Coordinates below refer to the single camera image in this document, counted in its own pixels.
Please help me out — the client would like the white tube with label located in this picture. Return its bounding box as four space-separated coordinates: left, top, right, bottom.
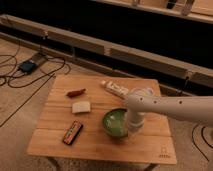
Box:
101 80 129 99

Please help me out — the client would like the black floor cable left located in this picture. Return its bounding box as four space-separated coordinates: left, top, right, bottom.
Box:
0 43 72 129

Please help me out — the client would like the black floor cable right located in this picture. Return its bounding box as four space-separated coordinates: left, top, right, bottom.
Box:
179 76 213 171

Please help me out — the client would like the green ceramic bowl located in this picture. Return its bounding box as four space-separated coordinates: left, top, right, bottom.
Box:
102 108 128 138

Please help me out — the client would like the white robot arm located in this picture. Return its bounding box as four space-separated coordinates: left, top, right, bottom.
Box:
125 92 213 132

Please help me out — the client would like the wooden folding table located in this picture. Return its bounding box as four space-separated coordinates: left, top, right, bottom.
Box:
27 75 177 164

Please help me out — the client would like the blue power box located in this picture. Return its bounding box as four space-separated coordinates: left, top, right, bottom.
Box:
18 60 36 74

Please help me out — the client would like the red sausage piece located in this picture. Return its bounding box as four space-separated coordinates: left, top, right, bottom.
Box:
66 89 86 98

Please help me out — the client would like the dark candy bar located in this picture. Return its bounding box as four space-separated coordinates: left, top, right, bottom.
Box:
63 121 83 145

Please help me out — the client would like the black floor cable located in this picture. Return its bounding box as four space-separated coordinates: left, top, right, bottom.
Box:
179 76 213 171
0 43 72 129

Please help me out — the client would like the clear plastic cup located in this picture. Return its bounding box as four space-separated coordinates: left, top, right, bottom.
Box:
130 88 154 96

